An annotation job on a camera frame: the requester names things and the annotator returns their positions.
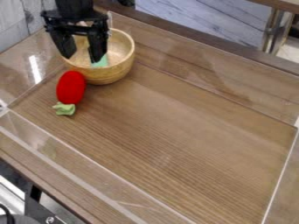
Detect black metal frame bracket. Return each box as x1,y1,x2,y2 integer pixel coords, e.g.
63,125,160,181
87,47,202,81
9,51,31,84
24,185,67,224

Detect clear acrylic tray walls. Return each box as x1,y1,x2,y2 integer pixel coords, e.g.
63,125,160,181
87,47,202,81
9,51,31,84
0,15,299,224

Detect black cable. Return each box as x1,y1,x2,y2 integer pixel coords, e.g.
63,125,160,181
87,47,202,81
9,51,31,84
0,203,16,224

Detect red plush fruit green leaves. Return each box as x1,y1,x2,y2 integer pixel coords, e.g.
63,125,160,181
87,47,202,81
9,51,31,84
52,71,87,116

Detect wooden bowl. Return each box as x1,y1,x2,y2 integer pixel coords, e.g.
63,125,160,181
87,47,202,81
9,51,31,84
63,28,136,85

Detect green rectangular block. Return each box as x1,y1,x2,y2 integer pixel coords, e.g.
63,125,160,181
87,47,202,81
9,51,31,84
91,55,108,67

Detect metal table leg background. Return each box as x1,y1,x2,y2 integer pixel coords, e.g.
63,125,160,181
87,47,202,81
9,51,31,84
262,9,295,55

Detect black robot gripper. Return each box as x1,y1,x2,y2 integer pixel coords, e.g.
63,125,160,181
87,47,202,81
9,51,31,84
41,0,108,63

